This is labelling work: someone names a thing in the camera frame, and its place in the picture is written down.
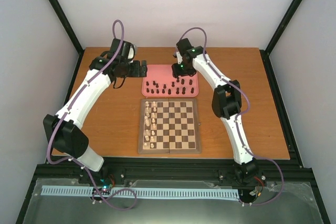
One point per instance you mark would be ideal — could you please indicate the black aluminium frame base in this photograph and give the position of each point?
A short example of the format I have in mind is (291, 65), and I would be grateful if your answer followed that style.
(220, 172)

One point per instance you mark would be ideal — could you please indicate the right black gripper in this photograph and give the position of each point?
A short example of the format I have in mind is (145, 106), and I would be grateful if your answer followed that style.
(177, 73)

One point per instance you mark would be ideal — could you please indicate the pink plastic tray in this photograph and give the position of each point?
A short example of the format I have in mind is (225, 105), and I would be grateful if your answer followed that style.
(162, 74)

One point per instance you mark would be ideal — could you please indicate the wooden chess board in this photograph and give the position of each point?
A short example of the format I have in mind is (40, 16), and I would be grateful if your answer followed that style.
(173, 128)

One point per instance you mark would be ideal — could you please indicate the transparent acrylic sheet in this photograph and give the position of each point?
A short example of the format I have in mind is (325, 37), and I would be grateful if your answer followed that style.
(291, 207)

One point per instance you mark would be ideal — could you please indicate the light blue cable duct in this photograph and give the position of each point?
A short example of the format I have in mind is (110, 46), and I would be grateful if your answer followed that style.
(142, 193)

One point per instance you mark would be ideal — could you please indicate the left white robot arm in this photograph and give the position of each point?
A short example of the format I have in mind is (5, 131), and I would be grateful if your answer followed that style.
(63, 130)

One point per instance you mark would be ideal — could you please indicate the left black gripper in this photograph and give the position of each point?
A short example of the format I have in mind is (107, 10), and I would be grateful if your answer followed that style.
(144, 69)

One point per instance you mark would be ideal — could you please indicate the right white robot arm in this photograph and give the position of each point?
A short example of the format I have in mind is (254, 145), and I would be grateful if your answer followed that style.
(226, 105)

